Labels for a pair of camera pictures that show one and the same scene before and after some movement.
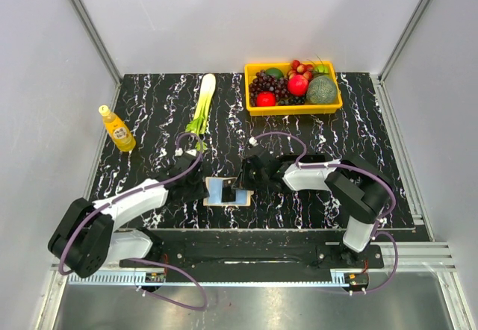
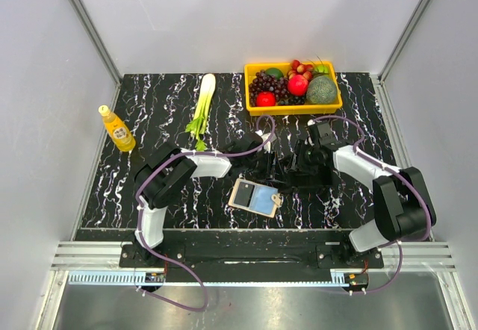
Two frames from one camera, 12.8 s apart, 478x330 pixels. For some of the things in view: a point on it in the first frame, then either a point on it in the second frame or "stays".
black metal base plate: (201, 250) stays
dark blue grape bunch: (291, 100) stays
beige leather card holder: (214, 188) → (254, 197)
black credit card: (228, 194) → (244, 194)
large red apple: (298, 85) stays
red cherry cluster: (297, 68) stays
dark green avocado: (275, 72) stays
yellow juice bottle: (119, 132) stays
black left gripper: (202, 192) → (272, 170)
